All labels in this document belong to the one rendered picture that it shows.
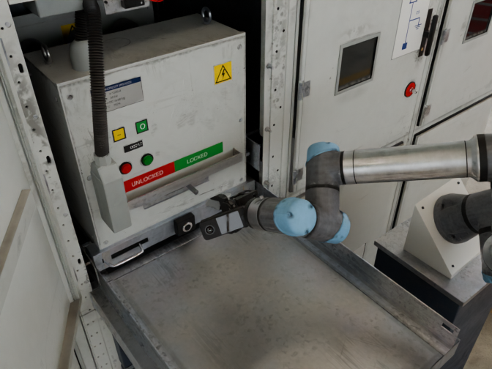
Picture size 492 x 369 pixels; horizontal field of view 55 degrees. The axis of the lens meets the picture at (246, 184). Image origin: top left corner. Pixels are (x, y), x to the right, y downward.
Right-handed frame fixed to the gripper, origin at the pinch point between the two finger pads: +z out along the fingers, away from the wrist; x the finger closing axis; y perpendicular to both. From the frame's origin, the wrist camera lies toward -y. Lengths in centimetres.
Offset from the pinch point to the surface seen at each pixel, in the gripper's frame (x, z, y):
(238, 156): 9.3, 7.2, 17.8
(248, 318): -25.7, -10.0, -4.5
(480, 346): -111, 12, 106
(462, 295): -47, -28, 52
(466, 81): -1, 10, 135
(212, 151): 13.1, 9.5, 11.8
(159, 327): -20.1, -0.2, -23.0
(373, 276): -28.4, -22.8, 26.7
